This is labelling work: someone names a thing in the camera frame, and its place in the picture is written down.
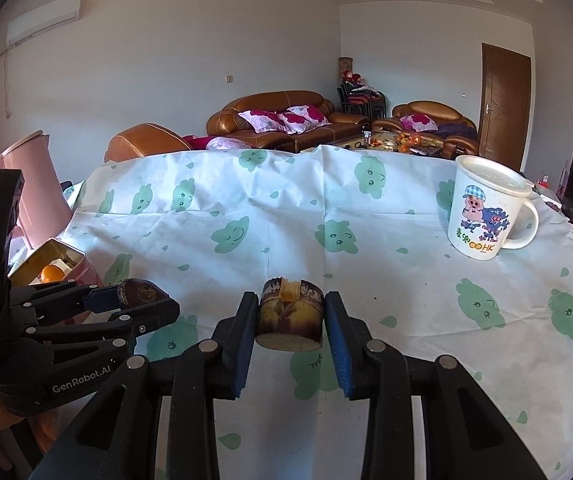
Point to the coffee table with fruit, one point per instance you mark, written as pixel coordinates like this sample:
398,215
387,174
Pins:
393,141

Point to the brown leather small sofa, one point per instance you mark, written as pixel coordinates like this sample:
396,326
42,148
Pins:
453,133

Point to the white tablecloth green clouds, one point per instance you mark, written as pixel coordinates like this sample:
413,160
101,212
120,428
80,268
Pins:
206,227

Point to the pink cushion on small sofa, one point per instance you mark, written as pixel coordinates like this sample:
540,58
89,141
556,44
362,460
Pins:
418,122

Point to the pink metal tin box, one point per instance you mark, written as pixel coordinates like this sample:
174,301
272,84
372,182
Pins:
76,265

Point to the white cartoon mug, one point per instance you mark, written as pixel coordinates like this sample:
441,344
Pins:
491,209

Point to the pink electric kettle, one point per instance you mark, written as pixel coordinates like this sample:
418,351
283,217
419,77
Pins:
44,212

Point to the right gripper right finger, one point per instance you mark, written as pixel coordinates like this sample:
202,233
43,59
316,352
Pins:
420,405

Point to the brown leather long sofa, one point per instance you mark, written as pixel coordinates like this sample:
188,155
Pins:
228,123

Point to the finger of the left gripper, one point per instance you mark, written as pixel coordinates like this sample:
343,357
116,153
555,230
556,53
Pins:
104,299
133,322

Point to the cut sugarcane piece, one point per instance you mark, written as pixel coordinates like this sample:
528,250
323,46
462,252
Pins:
134,292
290,316

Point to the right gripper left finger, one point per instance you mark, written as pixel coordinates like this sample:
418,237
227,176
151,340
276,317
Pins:
115,436

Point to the brown wooden door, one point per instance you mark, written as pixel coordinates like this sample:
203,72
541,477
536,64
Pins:
505,106

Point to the small orange kumquat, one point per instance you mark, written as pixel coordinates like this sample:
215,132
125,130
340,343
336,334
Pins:
51,273

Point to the pink floral cushion left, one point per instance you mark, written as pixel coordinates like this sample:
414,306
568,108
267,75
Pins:
263,121

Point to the brown leather armchair near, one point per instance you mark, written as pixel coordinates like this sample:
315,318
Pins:
142,141

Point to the pink floral cushion right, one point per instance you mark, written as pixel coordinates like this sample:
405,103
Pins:
303,118

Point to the stacked dark chairs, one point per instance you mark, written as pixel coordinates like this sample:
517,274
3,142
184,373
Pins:
355,95

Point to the pink floral cushion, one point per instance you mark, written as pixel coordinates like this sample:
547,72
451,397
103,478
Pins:
263,121
303,118

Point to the white wall air conditioner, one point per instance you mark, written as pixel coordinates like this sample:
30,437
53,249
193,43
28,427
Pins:
41,19

